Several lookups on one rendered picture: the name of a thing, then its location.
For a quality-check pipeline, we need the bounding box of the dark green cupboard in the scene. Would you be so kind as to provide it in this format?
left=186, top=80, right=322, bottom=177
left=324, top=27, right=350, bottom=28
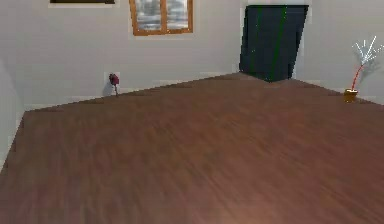
left=238, top=4, right=310, bottom=83

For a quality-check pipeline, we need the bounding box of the dark framed wall picture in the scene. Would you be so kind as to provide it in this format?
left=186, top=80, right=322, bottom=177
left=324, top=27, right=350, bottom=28
left=49, top=0, right=116, bottom=5

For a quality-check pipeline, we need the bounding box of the wooden framed window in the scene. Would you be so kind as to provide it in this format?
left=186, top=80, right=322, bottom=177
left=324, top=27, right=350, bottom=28
left=128, top=0, right=195, bottom=37

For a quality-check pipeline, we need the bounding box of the white plant in yellow pot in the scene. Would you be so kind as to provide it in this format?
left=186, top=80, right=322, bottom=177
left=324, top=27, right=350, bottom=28
left=343, top=35, right=384, bottom=104

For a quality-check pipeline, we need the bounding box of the small red object on stem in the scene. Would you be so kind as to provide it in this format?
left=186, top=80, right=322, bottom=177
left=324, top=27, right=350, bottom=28
left=108, top=73, right=121, bottom=97

